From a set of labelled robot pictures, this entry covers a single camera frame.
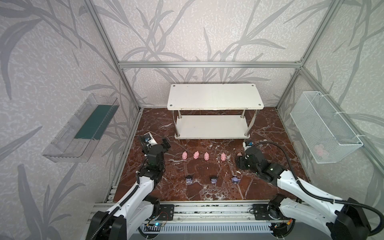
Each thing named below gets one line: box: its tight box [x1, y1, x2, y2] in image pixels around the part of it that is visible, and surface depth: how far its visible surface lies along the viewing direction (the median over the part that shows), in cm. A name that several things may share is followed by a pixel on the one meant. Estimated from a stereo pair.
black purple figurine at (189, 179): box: [185, 175, 193, 184], surface depth 82 cm
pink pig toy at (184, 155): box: [182, 151, 188, 160], surface depth 95 cm
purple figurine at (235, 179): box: [231, 176, 241, 184], surface depth 84 cm
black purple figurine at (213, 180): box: [210, 177, 218, 184], surface depth 82 cm
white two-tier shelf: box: [167, 83, 265, 140], surface depth 87 cm
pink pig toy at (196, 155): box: [193, 150, 200, 160], surface depth 95 cm
